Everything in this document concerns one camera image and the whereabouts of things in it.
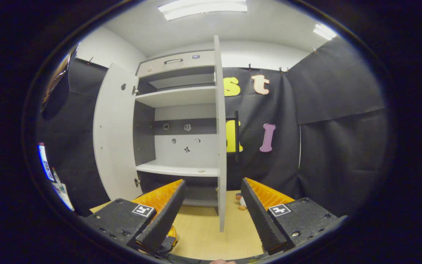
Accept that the white cabinet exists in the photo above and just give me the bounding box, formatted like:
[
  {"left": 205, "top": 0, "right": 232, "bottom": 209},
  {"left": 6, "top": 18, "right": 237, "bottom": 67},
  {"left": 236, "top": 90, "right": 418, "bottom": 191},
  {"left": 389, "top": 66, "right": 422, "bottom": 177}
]
[{"left": 133, "top": 50, "right": 221, "bottom": 208}]

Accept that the small plush toy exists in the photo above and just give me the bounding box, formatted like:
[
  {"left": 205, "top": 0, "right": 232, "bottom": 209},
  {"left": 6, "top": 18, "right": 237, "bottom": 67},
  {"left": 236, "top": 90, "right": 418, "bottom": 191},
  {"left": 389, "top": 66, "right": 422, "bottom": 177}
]
[{"left": 235, "top": 193, "right": 249, "bottom": 211}]

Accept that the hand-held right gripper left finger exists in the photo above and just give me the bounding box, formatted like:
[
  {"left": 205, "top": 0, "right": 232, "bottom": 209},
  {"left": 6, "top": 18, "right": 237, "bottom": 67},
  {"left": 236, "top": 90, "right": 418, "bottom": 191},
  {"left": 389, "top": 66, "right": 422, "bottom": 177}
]
[{"left": 83, "top": 179, "right": 188, "bottom": 253}]

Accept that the black backdrop cloth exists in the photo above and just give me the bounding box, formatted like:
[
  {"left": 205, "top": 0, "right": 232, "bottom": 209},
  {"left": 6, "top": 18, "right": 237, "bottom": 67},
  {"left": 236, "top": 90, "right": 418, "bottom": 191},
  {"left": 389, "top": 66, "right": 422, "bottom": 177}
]
[{"left": 37, "top": 37, "right": 387, "bottom": 217}]

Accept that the small ceiling light panel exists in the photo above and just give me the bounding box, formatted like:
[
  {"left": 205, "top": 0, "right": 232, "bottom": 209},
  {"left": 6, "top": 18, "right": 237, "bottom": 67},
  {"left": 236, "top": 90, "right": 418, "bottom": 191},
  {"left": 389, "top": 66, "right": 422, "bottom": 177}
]
[{"left": 313, "top": 23, "right": 338, "bottom": 41}]

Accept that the white cabinet door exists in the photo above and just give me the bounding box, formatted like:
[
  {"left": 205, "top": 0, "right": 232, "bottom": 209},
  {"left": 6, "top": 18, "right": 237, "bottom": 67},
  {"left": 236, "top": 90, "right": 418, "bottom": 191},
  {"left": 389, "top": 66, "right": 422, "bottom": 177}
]
[
  {"left": 93, "top": 62, "right": 144, "bottom": 201},
  {"left": 213, "top": 35, "right": 241, "bottom": 232}
]

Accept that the long ceiling light panel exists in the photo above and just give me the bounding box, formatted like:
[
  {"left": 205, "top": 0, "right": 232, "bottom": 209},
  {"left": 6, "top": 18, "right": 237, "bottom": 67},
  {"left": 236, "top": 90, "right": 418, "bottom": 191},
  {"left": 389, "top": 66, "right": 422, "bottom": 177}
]
[{"left": 158, "top": 0, "right": 248, "bottom": 21}]

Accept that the white printed board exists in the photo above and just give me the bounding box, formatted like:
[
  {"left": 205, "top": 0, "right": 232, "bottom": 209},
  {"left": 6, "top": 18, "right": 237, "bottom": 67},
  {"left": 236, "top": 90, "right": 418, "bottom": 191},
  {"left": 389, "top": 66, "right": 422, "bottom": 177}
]
[{"left": 38, "top": 142, "right": 75, "bottom": 212}]

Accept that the white cabinet drawer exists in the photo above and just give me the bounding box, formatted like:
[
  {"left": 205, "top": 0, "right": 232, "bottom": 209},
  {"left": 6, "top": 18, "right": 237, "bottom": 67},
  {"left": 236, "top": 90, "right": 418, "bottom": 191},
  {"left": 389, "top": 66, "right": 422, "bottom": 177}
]
[{"left": 137, "top": 51, "right": 216, "bottom": 77}]

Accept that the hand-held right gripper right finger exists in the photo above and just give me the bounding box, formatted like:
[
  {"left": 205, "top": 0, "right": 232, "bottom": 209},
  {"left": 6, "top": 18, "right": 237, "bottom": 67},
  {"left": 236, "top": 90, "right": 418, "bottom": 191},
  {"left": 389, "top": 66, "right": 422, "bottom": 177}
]
[{"left": 240, "top": 177, "right": 347, "bottom": 256}]

